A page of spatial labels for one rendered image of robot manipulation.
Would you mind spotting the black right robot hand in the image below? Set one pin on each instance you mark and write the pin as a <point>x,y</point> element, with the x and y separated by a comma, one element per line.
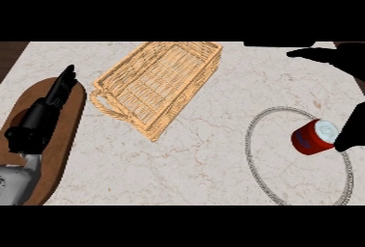
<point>354,58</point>

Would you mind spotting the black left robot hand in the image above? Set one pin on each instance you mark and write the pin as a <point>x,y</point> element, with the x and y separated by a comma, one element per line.
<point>36,125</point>

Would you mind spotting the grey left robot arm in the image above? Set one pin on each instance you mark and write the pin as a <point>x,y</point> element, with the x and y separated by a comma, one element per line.
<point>17,183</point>

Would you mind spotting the red can with pale lid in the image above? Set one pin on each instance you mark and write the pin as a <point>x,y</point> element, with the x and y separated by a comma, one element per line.
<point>309,140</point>

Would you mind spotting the tan wicker basket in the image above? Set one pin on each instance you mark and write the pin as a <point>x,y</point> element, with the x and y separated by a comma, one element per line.
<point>157,87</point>

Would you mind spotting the brown oval wooden cutting board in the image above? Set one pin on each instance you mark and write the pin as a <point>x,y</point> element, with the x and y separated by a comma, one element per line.
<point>67,128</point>

